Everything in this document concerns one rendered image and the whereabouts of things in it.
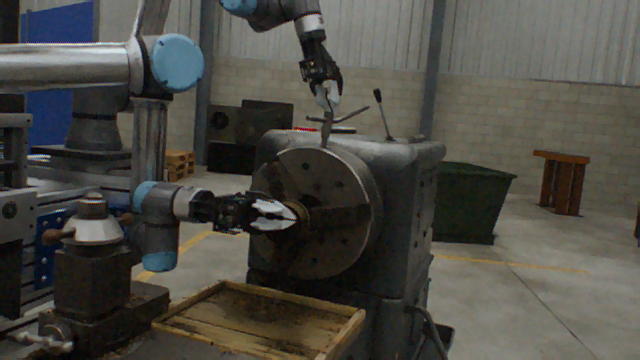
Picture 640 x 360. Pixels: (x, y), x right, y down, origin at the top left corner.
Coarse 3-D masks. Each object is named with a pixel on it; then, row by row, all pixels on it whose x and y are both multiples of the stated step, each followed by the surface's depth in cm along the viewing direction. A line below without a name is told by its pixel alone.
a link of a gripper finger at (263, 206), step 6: (258, 204) 104; (264, 204) 105; (270, 204) 104; (276, 204) 104; (258, 210) 105; (264, 210) 100; (270, 210) 101; (276, 210) 102; (282, 210) 103; (288, 210) 103; (288, 216) 103; (294, 216) 103
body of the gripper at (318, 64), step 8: (320, 32) 130; (304, 40) 128; (312, 40) 131; (320, 40) 133; (304, 48) 129; (312, 48) 130; (320, 48) 132; (304, 56) 128; (312, 56) 128; (320, 56) 128; (328, 56) 130; (304, 64) 131; (312, 64) 128; (320, 64) 127; (328, 64) 128; (304, 72) 131; (312, 72) 129; (320, 72) 127; (328, 72) 127; (304, 80) 129; (312, 80) 130; (320, 80) 133
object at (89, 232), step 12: (72, 216) 69; (84, 228) 67; (96, 228) 67; (108, 228) 68; (120, 228) 71; (60, 240) 67; (72, 240) 66; (84, 240) 66; (96, 240) 66; (108, 240) 67; (120, 240) 70
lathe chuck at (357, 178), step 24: (264, 168) 123; (288, 168) 120; (312, 168) 118; (336, 168) 116; (360, 168) 120; (264, 192) 124; (312, 192) 119; (336, 192) 116; (360, 192) 114; (264, 240) 124; (312, 240) 120; (336, 240) 117; (360, 240) 115; (312, 264) 120; (336, 264) 118
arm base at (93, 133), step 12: (72, 120) 142; (84, 120) 140; (96, 120) 141; (108, 120) 143; (72, 132) 141; (84, 132) 140; (96, 132) 141; (108, 132) 143; (72, 144) 140; (84, 144) 139; (96, 144) 140; (108, 144) 142; (120, 144) 147
